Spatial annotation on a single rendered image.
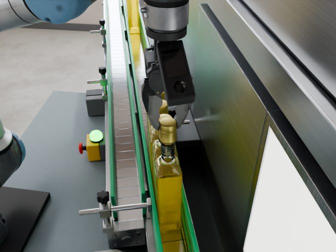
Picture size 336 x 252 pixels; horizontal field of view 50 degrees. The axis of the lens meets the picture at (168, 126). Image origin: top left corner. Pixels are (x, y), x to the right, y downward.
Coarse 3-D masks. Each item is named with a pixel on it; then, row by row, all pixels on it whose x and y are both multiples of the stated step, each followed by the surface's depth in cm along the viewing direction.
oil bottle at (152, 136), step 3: (150, 129) 88; (153, 129) 87; (150, 132) 87; (153, 132) 86; (150, 135) 87; (153, 135) 86; (156, 135) 85; (150, 138) 86; (153, 138) 86; (156, 138) 86; (150, 141) 86; (153, 141) 86; (150, 144) 87; (150, 147) 88; (150, 150) 89; (150, 153) 90; (150, 156) 91; (150, 159) 92; (150, 162) 93; (150, 165) 94; (150, 168) 95
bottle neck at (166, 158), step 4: (164, 144) 74; (168, 144) 77; (172, 144) 74; (164, 148) 74; (168, 148) 74; (172, 148) 75; (164, 152) 75; (168, 152) 75; (172, 152) 75; (164, 156) 76; (168, 156) 75; (172, 156) 76; (164, 160) 76; (168, 160) 76; (172, 160) 77
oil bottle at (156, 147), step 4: (156, 140) 83; (152, 144) 84; (156, 144) 82; (152, 148) 84; (156, 148) 81; (160, 148) 81; (152, 152) 84; (156, 152) 81; (160, 152) 81; (176, 152) 82; (152, 156) 85; (156, 156) 81; (152, 160) 86; (152, 164) 87; (152, 168) 89; (152, 172) 90
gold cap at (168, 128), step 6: (162, 120) 72; (168, 120) 72; (174, 120) 72; (162, 126) 71; (168, 126) 71; (174, 126) 71; (162, 132) 72; (168, 132) 71; (174, 132) 72; (162, 138) 73; (168, 138) 72; (174, 138) 73
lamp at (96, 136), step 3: (90, 132) 124; (93, 132) 124; (96, 132) 124; (99, 132) 124; (90, 135) 123; (93, 135) 123; (96, 135) 123; (99, 135) 123; (90, 138) 124; (93, 138) 123; (96, 138) 123; (99, 138) 124; (102, 138) 125; (93, 141) 124; (96, 141) 124; (99, 141) 124
